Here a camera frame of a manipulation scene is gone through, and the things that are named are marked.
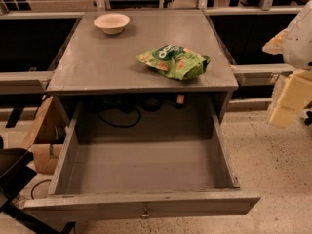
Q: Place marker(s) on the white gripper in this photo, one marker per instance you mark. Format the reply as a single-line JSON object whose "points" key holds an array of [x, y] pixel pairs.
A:
{"points": [[299, 44]]}

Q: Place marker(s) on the green rice chip bag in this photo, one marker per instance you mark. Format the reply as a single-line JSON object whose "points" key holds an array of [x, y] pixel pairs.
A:
{"points": [[175, 62]]}

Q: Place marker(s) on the metal drawer knob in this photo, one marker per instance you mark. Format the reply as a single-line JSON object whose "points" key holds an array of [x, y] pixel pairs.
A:
{"points": [[145, 214]]}

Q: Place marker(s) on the open grey top drawer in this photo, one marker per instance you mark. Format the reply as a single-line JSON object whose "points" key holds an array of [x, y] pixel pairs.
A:
{"points": [[170, 163]]}

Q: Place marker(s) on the black caster wheel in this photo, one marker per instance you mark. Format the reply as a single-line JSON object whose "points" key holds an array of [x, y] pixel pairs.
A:
{"points": [[308, 119]]}

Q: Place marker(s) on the grey cabinet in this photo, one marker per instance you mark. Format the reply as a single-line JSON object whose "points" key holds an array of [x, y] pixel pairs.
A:
{"points": [[95, 63]]}

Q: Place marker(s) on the white paper bowl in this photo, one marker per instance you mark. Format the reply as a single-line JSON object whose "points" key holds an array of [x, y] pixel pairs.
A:
{"points": [[112, 24]]}

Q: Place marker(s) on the brown cardboard box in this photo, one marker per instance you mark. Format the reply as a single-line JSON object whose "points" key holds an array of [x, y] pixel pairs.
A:
{"points": [[45, 137]]}

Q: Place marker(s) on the black chair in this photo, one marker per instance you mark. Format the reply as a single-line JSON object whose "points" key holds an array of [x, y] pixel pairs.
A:
{"points": [[14, 176]]}

